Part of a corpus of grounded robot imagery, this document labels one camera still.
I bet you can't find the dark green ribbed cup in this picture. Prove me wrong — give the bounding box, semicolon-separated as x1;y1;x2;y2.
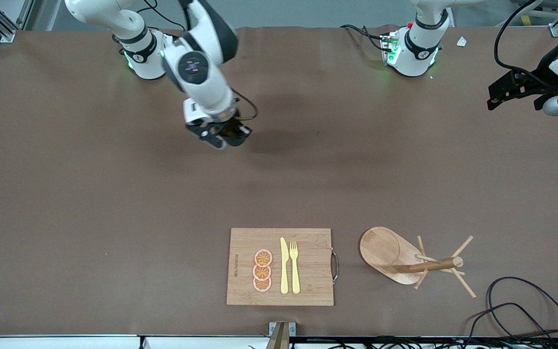
224;130;250;147

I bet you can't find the wooden cup rack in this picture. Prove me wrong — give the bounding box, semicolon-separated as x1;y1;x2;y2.
359;226;477;299

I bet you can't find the brown table cover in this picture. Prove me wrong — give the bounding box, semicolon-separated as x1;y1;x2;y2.
0;24;558;337

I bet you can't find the toy orange slice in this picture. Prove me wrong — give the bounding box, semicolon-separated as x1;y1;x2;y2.
253;249;274;268

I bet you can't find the yellow plastic knife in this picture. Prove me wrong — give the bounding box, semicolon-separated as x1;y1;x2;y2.
280;237;290;295

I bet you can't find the yellow plastic fork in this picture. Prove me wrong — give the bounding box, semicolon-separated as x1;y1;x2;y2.
289;241;301;295

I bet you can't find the wooden cutting board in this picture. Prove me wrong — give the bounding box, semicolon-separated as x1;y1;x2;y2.
226;228;340;307

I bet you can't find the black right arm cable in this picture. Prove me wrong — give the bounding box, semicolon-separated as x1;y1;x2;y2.
232;89;259;122

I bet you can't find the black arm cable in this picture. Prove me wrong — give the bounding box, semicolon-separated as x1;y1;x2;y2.
494;0;558;88
232;89;259;122

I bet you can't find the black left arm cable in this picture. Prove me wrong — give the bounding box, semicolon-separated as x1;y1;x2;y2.
494;0;558;88

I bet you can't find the black looped cable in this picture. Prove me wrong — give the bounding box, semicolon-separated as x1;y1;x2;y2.
486;276;558;346

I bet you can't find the black thin floor cable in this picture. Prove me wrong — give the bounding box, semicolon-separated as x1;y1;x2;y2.
462;302;558;349

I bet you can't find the metal mount bracket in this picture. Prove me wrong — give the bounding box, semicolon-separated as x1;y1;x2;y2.
265;321;296;349

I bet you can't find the black cable bundle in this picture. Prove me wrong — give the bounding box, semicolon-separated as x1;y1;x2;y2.
303;337;558;349

